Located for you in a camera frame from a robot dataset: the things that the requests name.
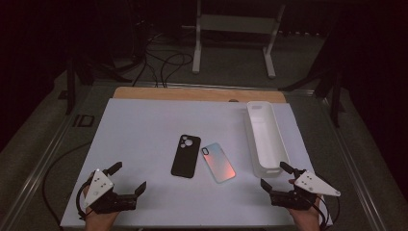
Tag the white plastic bin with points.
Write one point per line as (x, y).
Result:
(266, 141)

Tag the iridescent phone case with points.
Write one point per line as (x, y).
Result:
(218, 163)

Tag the white table mat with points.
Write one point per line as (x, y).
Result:
(144, 128)

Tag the white metal stand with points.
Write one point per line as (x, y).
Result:
(237, 24)

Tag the black phone case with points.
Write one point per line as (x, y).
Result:
(186, 160)

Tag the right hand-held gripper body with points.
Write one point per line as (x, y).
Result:
(293, 199)

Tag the aluminium floor rail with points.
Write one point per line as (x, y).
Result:
(352, 166)
(38, 170)

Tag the person's right hand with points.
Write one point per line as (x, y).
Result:
(304, 220)

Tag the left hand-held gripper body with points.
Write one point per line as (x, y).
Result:
(107, 201)

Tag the person's left hand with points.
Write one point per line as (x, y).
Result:
(102, 222)

